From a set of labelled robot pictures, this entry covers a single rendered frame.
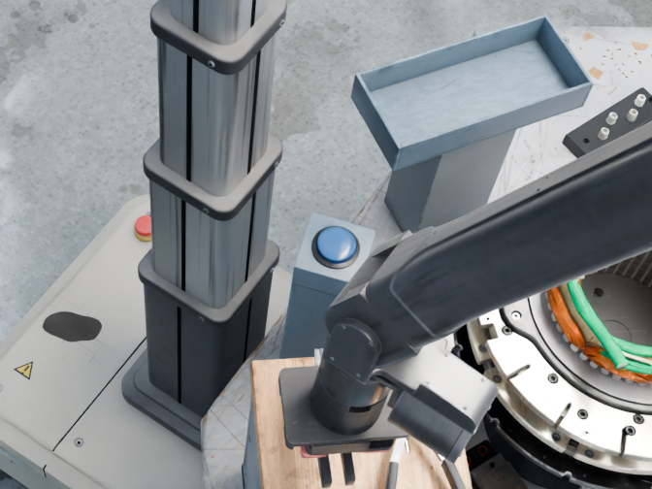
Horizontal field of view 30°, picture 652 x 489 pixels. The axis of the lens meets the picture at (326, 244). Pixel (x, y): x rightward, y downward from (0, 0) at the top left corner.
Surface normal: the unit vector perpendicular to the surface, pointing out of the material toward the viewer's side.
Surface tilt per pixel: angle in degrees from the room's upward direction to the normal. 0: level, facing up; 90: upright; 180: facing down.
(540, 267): 85
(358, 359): 84
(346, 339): 84
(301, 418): 1
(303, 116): 0
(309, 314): 90
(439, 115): 0
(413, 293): 70
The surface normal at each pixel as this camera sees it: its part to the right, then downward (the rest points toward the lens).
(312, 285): -0.27, 0.82
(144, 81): 0.10, -0.51
